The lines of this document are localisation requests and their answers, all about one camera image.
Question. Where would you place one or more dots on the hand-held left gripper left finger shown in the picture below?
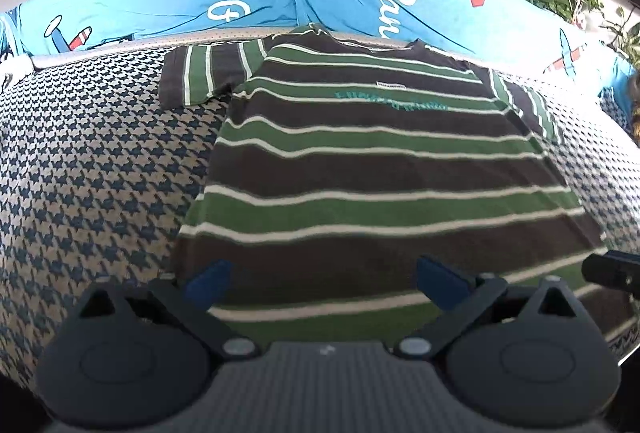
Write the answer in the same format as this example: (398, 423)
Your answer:
(210, 280)

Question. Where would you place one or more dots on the green brown striped t-shirt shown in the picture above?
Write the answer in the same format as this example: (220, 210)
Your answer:
(380, 173)

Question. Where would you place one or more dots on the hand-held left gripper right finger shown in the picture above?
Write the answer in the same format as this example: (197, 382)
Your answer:
(440, 280)

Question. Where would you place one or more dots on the houndstooth sofa seat cover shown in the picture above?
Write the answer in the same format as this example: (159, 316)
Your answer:
(90, 163)

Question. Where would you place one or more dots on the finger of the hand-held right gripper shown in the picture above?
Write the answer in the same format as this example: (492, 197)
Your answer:
(612, 270)

